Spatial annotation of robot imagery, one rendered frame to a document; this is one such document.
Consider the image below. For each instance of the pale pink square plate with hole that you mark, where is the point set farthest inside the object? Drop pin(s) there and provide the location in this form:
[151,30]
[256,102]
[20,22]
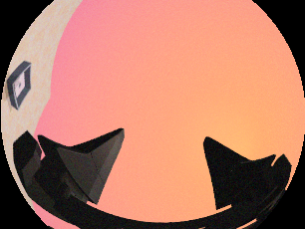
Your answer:
[19,85]

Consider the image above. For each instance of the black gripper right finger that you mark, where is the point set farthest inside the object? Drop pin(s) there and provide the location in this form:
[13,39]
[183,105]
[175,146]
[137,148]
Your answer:
[230,172]

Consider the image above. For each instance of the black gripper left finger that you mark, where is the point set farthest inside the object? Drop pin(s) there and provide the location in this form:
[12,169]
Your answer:
[89,163]

